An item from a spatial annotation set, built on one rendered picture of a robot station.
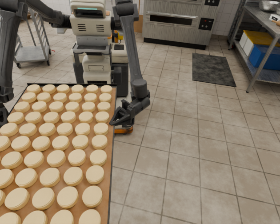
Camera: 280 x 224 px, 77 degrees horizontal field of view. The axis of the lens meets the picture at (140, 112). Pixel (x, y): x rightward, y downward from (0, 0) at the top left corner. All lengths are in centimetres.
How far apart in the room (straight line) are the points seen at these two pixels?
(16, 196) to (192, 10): 404
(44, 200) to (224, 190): 151
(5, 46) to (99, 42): 65
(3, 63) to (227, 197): 175
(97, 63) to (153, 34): 297
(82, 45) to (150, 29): 304
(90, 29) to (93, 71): 34
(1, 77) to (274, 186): 212
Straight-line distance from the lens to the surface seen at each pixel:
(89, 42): 141
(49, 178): 56
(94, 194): 51
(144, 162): 175
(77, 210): 53
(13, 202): 57
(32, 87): 89
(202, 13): 421
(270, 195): 200
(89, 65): 152
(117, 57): 174
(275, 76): 341
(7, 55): 96
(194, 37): 432
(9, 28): 97
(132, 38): 84
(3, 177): 62
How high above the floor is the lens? 146
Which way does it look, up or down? 41 degrees down
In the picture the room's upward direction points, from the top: 4 degrees clockwise
